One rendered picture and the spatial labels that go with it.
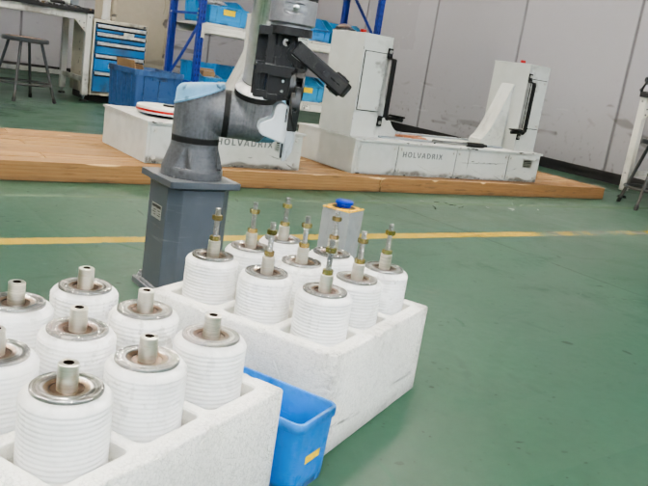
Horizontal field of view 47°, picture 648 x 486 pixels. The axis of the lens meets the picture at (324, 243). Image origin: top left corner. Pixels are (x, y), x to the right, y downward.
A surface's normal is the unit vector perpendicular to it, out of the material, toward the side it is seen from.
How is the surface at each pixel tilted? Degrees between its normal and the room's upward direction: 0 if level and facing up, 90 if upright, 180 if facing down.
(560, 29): 90
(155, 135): 90
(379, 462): 0
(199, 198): 90
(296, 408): 88
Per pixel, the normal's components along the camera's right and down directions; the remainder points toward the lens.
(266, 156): 0.57, 0.28
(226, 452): 0.85, 0.25
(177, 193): -0.18, 0.21
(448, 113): -0.81, 0.01
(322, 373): -0.49, 0.13
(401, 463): 0.15, -0.96
